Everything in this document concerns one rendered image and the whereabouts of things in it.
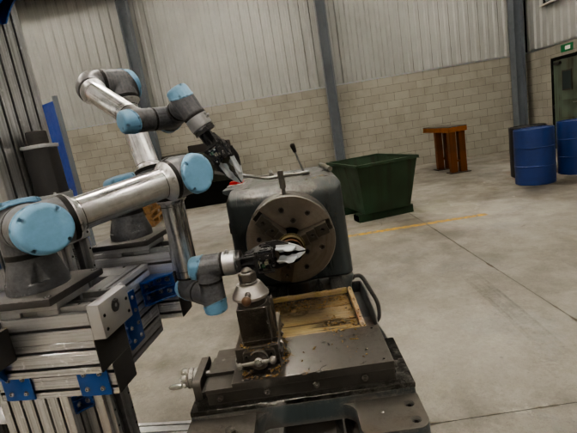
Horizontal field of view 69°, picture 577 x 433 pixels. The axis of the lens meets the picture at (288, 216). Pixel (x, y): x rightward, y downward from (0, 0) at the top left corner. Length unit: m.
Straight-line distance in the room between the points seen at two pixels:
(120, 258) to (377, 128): 10.36
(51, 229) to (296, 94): 10.53
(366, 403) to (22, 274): 0.86
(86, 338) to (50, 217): 0.32
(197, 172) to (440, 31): 11.39
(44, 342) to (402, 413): 0.87
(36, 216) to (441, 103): 11.50
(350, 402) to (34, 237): 0.76
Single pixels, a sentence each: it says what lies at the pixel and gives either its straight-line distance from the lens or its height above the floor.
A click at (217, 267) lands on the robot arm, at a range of 1.29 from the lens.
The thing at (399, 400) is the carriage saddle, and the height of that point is 0.90.
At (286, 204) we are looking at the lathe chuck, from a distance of 1.43.
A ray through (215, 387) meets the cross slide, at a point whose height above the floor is 0.96.
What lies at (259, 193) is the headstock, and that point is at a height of 1.24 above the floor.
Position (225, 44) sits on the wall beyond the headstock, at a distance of 11.71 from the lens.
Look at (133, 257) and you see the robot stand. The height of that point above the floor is 1.10.
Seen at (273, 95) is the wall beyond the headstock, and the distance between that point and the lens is 11.37.
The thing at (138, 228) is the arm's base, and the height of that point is 1.19.
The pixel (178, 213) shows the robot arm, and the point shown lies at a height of 1.25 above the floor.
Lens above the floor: 1.45
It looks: 11 degrees down
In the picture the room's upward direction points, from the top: 9 degrees counter-clockwise
